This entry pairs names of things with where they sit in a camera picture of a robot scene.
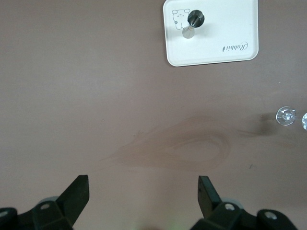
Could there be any brown table cover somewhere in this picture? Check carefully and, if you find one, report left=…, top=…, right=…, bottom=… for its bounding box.
left=0, top=0, right=307, bottom=230

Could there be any steel double jigger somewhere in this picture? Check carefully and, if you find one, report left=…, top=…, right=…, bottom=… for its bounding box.
left=182, top=9, right=206, bottom=39

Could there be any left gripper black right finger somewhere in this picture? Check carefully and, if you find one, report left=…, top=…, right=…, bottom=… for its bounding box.
left=190, top=176, right=297, bottom=230

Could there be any white rabbit print tray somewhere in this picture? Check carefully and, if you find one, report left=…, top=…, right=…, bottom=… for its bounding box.
left=163, top=0, right=260, bottom=68

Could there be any clear stemmed wine glass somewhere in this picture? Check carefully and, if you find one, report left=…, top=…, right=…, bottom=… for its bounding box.
left=275, top=105, right=307, bottom=131

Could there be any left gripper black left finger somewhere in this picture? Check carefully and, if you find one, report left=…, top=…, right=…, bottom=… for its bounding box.
left=0, top=175, right=90, bottom=230

